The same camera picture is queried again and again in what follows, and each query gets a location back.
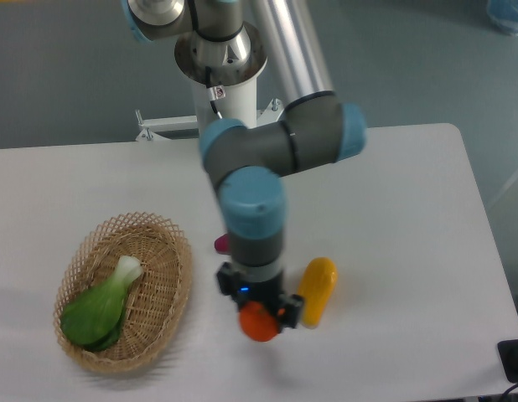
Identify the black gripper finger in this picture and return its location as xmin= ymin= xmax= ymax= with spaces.
xmin=275 ymin=293 xmax=305 ymax=333
xmin=216 ymin=261 xmax=241 ymax=300

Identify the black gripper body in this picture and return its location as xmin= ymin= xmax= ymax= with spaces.
xmin=232 ymin=269 xmax=284 ymax=312

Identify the orange fruit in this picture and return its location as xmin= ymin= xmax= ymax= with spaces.
xmin=239 ymin=301 xmax=278 ymax=343

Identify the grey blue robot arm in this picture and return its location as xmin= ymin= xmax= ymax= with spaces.
xmin=122 ymin=1 xmax=367 ymax=342

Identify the woven wicker basket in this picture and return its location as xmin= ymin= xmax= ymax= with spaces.
xmin=54 ymin=212 xmax=193 ymax=374

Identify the purple sweet potato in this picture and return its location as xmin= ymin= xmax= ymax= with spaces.
xmin=214 ymin=234 xmax=230 ymax=255

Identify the yellow mango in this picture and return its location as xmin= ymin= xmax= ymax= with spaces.
xmin=297 ymin=257 xmax=338 ymax=328

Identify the green bok choy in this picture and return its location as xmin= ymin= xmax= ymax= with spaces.
xmin=60 ymin=255 xmax=142 ymax=352

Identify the black device at edge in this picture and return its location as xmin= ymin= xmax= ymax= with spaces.
xmin=497 ymin=339 xmax=518 ymax=383

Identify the blue plastic bag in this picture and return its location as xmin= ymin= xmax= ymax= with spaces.
xmin=486 ymin=0 xmax=518 ymax=37

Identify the black cable on pedestal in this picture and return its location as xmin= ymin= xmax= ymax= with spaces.
xmin=204 ymin=65 xmax=225 ymax=121

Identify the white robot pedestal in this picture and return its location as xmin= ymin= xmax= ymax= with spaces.
xmin=136 ymin=22 xmax=284 ymax=142

